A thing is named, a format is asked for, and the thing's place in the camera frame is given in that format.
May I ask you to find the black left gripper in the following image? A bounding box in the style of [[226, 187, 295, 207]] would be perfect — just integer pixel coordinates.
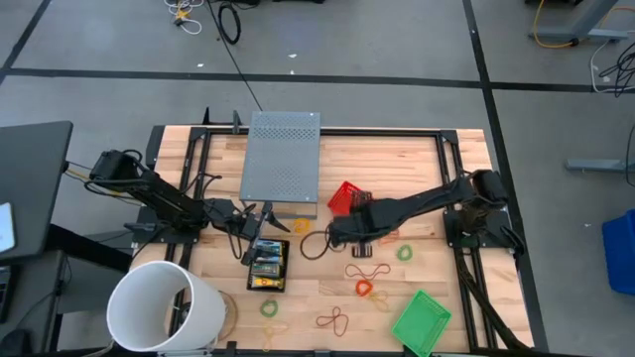
[[205, 197, 292, 266]]

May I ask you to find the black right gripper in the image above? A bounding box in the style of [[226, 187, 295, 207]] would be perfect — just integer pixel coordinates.
[[327, 190, 398, 259]]

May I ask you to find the red plastic slotted basket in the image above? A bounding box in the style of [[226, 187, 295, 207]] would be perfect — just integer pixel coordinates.
[[326, 180, 374, 217]]

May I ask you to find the long red rubber band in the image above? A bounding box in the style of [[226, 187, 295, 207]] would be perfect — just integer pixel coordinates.
[[344, 262, 392, 282]]

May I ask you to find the black plastic slotted basket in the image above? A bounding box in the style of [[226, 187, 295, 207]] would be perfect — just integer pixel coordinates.
[[246, 238, 291, 294]]

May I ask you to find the thin yellow rubber band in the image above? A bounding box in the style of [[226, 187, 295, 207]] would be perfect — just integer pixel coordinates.
[[369, 290, 391, 313], [260, 319, 290, 351]]

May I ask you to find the grey perforated metal shelf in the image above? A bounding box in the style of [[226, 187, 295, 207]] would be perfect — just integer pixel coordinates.
[[239, 110, 321, 220]]

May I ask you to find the thick red rubber band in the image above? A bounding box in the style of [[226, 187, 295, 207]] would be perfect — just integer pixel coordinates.
[[316, 305, 350, 338]]

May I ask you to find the grey desk leg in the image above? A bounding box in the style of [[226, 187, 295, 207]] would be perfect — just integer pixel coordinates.
[[567, 157, 635, 174], [528, 0, 631, 44]]

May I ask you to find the large tan rubber band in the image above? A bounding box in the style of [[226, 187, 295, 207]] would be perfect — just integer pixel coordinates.
[[217, 290, 239, 343]]

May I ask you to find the white cylindrical bucket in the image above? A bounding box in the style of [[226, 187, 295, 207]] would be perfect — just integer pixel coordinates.
[[106, 260, 227, 354]]

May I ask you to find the green plastic slotted basket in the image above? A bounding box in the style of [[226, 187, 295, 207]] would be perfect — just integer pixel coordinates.
[[390, 289, 453, 357]]

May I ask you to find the black side table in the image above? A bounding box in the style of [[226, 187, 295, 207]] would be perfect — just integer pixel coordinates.
[[0, 120, 74, 263]]

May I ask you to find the white paper sheet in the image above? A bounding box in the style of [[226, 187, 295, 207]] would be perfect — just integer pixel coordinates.
[[0, 201, 17, 254]]

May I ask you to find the blue plastic storage bin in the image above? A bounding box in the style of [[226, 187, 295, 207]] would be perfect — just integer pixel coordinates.
[[601, 207, 635, 298]]

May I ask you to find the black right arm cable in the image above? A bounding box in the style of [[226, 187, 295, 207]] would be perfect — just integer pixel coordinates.
[[299, 230, 348, 262]]

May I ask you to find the black metal table frame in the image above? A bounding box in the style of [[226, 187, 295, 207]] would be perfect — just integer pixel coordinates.
[[131, 106, 535, 354]]

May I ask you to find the long black floor cable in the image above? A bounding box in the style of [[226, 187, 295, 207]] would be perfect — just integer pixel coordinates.
[[205, 0, 264, 113]]

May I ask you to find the coiled black floor cable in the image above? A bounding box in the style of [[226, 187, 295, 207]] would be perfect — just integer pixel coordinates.
[[216, 2, 243, 46]]

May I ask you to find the white floor cable bundle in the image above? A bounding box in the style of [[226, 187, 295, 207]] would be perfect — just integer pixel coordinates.
[[163, 0, 204, 36]]

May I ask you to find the yellow floor cable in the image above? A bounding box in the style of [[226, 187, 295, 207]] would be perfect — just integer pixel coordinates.
[[533, 0, 635, 50]]

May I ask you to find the black floor cable bundle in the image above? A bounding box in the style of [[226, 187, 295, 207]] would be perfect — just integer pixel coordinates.
[[597, 42, 635, 98]]

